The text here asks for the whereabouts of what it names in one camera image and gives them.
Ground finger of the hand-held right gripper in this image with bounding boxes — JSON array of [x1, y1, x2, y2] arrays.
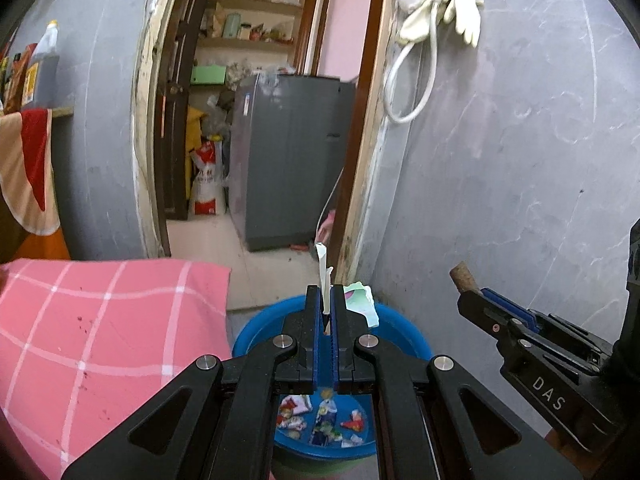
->
[[480, 287, 542, 333], [457, 290, 522, 350]]

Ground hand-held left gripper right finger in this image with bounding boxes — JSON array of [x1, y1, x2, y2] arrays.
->
[[330, 285, 583, 480]]

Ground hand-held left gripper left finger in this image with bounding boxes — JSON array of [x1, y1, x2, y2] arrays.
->
[[60, 285, 323, 480]]

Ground brown cork piece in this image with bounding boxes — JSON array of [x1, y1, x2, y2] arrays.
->
[[449, 261, 481, 295]]

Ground white green paper wrapper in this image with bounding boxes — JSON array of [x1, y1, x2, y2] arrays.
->
[[342, 282, 381, 330]]

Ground blue plastic bucket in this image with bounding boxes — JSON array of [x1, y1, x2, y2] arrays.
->
[[231, 295, 433, 463]]

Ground white paper strip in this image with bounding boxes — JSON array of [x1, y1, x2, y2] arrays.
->
[[315, 242, 335, 316]]

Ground pink cloth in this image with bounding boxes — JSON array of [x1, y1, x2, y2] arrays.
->
[[316, 211, 337, 242]]

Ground grey washing machine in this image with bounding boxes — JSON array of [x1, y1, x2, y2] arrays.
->
[[227, 74, 357, 253]]

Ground red white sack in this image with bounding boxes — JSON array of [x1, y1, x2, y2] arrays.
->
[[189, 140, 226, 216]]

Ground pink checked tablecloth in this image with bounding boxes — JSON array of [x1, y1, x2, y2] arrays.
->
[[0, 258, 232, 480]]

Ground dark wooden door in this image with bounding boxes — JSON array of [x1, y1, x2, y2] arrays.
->
[[154, 0, 221, 221]]

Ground yellow bag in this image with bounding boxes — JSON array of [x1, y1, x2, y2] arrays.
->
[[186, 106, 208, 201]]

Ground green box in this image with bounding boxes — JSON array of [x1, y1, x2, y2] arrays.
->
[[192, 65, 228, 85]]

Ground cream rubber gloves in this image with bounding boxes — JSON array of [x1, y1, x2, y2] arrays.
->
[[397, 0, 485, 46]]

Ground wooden shelf unit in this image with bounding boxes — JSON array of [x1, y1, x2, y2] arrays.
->
[[197, 0, 323, 76]]

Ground orange red striped cloth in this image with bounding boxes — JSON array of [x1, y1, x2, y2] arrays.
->
[[0, 107, 62, 237]]

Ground large cooking oil jug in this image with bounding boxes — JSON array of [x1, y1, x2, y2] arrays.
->
[[22, 20, 60, 108]]

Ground white power cord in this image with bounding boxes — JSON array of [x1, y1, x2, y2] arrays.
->
[[317, 165, 346, 231]]

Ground white hose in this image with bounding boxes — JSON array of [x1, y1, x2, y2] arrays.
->
[[384, 0, 441, 125]]

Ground wooden door frame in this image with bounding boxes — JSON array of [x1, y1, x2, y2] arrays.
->
[[131, 0, 401, 286]]

